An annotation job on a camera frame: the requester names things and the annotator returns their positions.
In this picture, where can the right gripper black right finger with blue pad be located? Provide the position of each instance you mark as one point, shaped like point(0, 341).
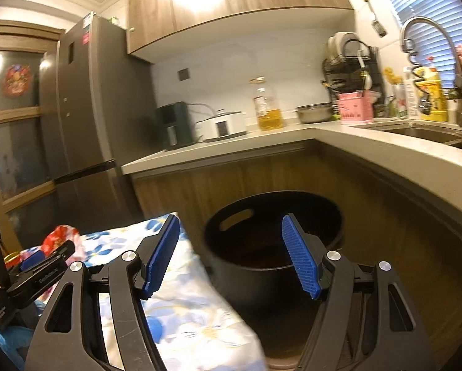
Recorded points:
point(329, 279)

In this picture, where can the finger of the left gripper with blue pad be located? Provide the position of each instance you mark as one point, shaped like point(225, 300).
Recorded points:
point(47, 256)

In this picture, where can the white blue floral tablecloth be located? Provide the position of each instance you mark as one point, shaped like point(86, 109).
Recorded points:
point(192, 325)

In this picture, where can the wooden lower counter cabinet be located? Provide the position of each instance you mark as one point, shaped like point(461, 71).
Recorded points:
point(382, 221)

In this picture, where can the dark grey refrigerator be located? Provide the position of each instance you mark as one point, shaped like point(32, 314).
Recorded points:
point(104, 115)

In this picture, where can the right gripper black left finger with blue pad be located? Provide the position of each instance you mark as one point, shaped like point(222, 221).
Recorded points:
point(132, 277)

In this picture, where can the black air fryer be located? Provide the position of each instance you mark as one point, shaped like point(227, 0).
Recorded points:
point(176, 126)

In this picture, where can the white rice cooker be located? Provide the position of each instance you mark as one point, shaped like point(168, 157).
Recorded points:
point(222, 126)

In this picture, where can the chrome kitchen faucet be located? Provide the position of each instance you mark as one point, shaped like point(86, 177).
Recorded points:
point(421, 37)

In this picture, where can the window blinds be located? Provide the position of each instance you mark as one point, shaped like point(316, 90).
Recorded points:
point(428, 15)

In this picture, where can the wooden upper cabinet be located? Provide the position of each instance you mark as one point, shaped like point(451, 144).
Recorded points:
point(160, 29)

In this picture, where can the wooden framed glass door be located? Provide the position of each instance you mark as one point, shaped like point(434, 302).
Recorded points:
point(28, 200)

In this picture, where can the black trash bin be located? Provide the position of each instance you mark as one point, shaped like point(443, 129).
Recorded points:
point(248, 261)

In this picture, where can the blue gloved hand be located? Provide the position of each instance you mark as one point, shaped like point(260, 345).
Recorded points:
point(14, 342)

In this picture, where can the black dish rack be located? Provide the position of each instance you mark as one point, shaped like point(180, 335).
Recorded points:
point(351, 65)

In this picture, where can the hanging kitchen spatula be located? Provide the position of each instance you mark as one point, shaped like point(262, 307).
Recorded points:
point(376, 25)

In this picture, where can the yellow detergent bottle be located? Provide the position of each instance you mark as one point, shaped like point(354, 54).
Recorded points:
point(432, 103)

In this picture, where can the red white printed plastic bag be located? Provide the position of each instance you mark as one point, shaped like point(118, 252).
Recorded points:
point(62, 233)

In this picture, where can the steel pot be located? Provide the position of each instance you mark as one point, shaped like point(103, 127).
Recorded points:
point(318, 112)

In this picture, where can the red round door decoration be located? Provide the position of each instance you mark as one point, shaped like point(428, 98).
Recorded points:
point(17, 80)

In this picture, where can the steel sink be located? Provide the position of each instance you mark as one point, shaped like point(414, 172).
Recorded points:
point(443, 133)

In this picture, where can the white bottle by sink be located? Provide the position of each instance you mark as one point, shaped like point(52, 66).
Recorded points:
point(411, 93)

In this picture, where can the cooking oil bottle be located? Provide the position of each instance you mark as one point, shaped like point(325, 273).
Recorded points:
point(267, 110)

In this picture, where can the pink utensil holder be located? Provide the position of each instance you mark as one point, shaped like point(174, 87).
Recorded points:
point(355, 107)

